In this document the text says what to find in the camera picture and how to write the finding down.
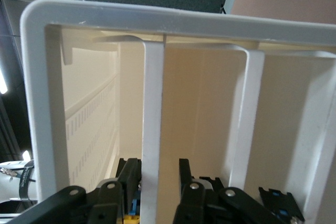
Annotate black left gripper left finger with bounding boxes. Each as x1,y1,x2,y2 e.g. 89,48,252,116
15,157,142,224

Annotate black clip with blue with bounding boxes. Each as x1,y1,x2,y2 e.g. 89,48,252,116
258,186,305,222

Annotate orange push button blue block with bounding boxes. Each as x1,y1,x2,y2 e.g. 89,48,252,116
125,187,144,224

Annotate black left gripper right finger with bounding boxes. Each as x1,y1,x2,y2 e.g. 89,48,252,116
173,158,287,224

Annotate white drawer cabinet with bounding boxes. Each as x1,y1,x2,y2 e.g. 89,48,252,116
19,0,336,224

